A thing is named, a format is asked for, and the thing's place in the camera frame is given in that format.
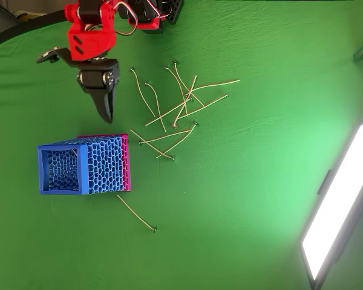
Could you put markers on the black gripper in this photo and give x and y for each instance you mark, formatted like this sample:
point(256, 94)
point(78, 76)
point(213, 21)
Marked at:
point(97, 79)

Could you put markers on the candle wick with metal tab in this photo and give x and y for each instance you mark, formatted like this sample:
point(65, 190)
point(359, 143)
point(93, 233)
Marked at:
point(196, 123)
point(140, 142)
point(174, 124)
point(172, 157)
point(167, 68)
point(154, 229)
point(230, 81)
point(146, 84)
point(226, 96)
point(175, 62)
point(74, 152)
point(132, 69)
point(157, 118)

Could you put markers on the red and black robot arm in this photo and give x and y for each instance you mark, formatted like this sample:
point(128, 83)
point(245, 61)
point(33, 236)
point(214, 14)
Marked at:
point(90, 42)

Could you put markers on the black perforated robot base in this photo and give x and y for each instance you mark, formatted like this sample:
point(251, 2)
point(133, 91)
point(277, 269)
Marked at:
point(175, 12)

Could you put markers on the blue and magenta mesh basket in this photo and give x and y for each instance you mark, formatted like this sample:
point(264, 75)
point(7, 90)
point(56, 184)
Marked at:
point(104, 166)

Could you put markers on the white and yellow item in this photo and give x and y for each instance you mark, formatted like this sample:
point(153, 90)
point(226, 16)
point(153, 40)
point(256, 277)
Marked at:
point(27, 13)

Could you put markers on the dark grey chair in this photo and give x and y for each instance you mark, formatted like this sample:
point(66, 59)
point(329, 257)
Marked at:
point(0, 21)

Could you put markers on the green table cloth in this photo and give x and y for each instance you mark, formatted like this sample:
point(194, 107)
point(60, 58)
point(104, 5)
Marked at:
point(199, 241)

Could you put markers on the black LED light panel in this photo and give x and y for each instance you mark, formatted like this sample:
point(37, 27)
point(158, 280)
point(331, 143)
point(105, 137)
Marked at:
point(338, 196)

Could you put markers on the small camera on black bracket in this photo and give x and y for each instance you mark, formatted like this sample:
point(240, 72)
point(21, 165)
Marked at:
point(48, 56)

